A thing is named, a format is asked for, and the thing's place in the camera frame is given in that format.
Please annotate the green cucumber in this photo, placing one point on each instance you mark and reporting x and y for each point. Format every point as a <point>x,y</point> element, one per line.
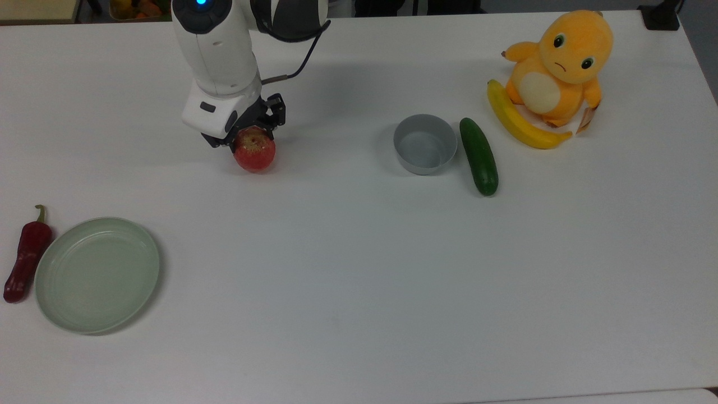
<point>479,157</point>

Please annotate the yellow banana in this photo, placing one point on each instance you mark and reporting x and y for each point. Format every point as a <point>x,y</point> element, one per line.
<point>516,124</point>

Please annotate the wooden side desk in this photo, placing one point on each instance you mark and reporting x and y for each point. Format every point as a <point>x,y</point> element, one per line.
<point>36,9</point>

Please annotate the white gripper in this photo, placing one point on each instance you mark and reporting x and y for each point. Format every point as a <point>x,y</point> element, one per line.
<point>210,112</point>

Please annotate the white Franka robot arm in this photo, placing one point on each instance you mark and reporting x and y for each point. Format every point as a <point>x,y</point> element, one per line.
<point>219,45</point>

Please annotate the grey round bowl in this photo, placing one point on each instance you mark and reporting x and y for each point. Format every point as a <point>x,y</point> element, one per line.
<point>424,150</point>

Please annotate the pale green round plate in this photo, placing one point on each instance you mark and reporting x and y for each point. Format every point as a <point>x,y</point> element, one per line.
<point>97,275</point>

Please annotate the dark red chili pepper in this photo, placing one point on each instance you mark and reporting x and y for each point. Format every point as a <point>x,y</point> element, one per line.
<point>25,259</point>

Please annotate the orange plush dragon toy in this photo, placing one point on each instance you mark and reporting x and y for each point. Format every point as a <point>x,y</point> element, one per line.
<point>561,67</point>

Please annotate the clear box of toy fruit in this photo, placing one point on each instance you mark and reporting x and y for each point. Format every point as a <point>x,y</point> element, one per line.
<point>140,8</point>

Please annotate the red apple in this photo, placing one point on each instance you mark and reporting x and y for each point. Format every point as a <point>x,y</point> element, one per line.
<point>256,152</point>

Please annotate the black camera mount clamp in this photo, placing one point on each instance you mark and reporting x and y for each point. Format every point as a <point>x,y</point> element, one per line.
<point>662,15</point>

